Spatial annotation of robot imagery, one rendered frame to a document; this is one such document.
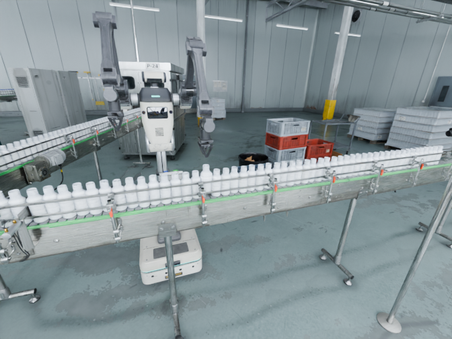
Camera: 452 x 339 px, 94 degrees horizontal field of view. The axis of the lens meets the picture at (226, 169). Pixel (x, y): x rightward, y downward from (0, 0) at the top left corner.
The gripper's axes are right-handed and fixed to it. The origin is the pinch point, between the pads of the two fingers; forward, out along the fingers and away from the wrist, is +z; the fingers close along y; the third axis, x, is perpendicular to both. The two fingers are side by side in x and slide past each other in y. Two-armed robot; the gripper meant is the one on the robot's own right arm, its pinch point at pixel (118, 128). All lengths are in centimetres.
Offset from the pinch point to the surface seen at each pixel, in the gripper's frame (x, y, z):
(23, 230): -40, 26, 38
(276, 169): 90, 17, 26
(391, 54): 1059, -643, -170
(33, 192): -36.3, 16.8, 24.7
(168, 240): 20, 18, 65
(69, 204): -23.9, 17.9, 32.5
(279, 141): 208, -158, 58
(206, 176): 43, 18, 25
